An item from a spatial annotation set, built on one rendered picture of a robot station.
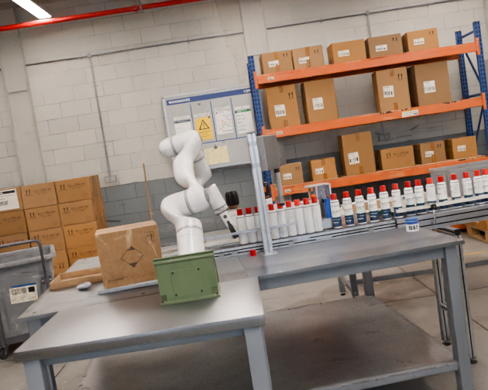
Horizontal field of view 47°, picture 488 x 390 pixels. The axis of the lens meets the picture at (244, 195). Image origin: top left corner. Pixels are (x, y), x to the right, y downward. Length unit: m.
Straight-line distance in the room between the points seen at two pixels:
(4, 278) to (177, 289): 2.87
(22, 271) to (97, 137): 3.19
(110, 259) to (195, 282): 0.60
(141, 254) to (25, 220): 3.84
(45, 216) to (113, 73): 2.34
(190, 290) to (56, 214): 4.21
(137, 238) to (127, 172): 4.97
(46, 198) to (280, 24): 3.73
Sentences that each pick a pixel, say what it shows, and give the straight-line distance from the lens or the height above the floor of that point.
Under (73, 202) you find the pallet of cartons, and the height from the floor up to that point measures 1.14.
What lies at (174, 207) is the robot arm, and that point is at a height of 1.20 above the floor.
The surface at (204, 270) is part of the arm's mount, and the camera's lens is 2.36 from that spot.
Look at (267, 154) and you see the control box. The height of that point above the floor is 1.37.
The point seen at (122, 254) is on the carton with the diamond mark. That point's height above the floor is 1.00.
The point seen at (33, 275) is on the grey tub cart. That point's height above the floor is 0.65.
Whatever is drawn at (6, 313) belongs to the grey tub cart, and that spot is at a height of 0.39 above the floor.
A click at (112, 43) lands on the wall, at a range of 7.91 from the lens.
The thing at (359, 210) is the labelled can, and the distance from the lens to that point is 3.37.
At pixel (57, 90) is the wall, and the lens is 8.01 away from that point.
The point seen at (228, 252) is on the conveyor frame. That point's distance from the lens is 3.21.
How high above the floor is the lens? 1.41
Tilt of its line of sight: 4 degrees down
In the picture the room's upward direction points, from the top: 9 degrees counter-clockwise
